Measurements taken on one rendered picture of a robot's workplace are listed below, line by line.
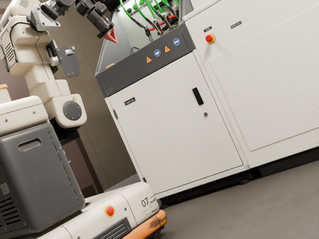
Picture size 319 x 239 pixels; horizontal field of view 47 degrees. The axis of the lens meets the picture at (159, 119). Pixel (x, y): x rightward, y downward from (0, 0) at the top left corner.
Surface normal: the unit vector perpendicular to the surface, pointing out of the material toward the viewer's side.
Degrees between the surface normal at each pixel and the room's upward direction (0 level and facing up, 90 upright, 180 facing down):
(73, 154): 90
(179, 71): 90
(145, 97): 90
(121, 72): 90
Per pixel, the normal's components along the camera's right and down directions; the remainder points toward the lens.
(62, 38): 0.64, -0.30
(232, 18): -0.46, 0.18
